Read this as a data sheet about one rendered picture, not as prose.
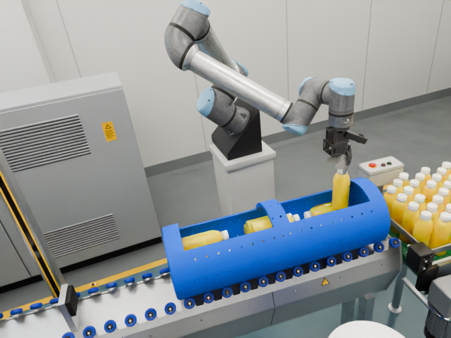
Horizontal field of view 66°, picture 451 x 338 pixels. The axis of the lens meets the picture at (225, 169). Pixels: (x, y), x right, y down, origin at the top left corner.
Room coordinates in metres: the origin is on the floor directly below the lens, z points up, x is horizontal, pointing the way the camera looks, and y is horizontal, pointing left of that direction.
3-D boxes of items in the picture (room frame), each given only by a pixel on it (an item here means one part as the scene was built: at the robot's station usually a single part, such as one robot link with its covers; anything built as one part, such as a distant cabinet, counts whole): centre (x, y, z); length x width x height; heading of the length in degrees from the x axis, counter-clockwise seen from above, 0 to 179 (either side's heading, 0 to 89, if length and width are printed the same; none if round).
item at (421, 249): (1.00, -0.74, 0.95); 0.10 x 0.07 x 0.10; 11
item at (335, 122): (1.20, -0.46, 1.52); 0.10 x 0.09 x 0.05; 11
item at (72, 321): (0.92, 0.65, 1.00); 0.10 x 0.04 x 0.15; 11
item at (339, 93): (1.20, -0.45, 1.60); 0.10 x 0.09 x 0.12; 33
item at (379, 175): (1.51, -0.80, 1.05); 0.20 x 0.10 x 0.10; 101
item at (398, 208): (1.23, -0.77, 0.99); 0.07 x 0.07 x 0.19
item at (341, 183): (1.20, -0.48, 1.19); 0.07 x 0.07 x 0.19
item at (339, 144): (1.20, -0.45, 1.43); 0.09 x 0.08 x 0.12; 101
